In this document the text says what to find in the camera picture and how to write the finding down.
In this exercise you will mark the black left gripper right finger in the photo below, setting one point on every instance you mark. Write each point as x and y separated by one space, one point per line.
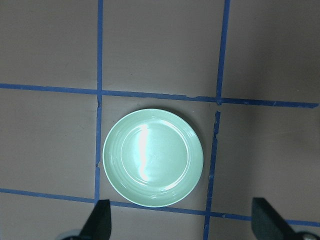
267 224

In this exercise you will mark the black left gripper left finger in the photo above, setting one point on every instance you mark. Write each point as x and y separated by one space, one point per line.
99 224

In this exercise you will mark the light green plate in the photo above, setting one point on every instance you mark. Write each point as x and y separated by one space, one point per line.
153 158

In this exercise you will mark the brown paper mat blue grid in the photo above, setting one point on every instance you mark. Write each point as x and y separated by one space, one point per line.
245 74

